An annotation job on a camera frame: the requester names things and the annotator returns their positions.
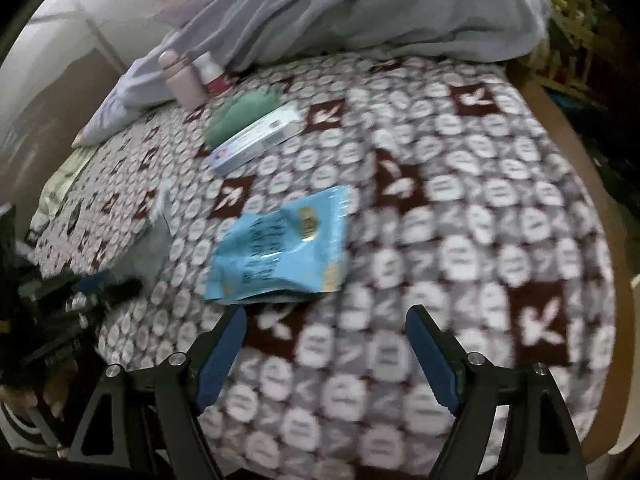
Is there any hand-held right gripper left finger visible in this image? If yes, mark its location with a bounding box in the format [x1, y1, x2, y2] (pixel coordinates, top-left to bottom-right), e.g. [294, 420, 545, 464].
[67, 305, 249, 480]

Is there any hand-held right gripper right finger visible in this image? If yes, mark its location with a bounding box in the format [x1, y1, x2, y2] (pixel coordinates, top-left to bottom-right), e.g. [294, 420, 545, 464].
[405, 304, 589, 480]

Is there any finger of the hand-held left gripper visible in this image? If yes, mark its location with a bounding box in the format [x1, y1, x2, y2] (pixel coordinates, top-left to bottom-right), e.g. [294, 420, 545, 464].
[74, 276, 144, 308]

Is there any grey plastic bag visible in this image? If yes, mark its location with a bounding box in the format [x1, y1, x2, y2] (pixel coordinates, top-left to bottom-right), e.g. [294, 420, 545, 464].
[121, 179, 177, 287]

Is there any light blue snack packet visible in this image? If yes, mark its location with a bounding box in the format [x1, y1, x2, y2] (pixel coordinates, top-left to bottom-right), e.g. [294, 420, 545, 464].
[203, 184, 352, 307]

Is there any person's left hand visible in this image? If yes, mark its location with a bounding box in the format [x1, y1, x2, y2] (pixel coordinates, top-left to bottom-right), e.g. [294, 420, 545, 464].
[0, 373, 69, 423]

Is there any green striped cloth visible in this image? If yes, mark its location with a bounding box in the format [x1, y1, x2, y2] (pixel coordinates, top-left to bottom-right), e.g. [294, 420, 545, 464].
[29, 146, 99, 234]

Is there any brown white printed blanket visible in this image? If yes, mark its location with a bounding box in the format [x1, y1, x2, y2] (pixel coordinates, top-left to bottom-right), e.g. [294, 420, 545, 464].
[27, 52, 617, 480]

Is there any long white carton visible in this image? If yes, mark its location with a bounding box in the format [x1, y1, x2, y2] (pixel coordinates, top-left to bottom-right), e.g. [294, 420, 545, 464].
[208, 102, 307, 178]

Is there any pink bottle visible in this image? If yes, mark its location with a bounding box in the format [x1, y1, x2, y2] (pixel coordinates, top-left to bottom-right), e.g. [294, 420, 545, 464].
[157, 49, 207, 110]

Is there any white bottle red base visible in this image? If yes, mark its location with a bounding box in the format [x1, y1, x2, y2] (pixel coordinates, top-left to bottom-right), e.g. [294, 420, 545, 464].
[192, 52, 232, 97]

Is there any wooden slatted crib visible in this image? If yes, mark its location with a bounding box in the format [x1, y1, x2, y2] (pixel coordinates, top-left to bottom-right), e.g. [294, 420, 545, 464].
[539, 0, 617, 107]

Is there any grey duvet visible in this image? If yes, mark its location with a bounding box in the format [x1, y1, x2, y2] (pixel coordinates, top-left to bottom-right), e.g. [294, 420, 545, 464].
[79, 0, 552, 149]

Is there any wooden bed frame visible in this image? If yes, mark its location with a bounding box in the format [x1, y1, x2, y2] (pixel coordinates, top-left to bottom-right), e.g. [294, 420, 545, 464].
[504, 59, 640, 467]

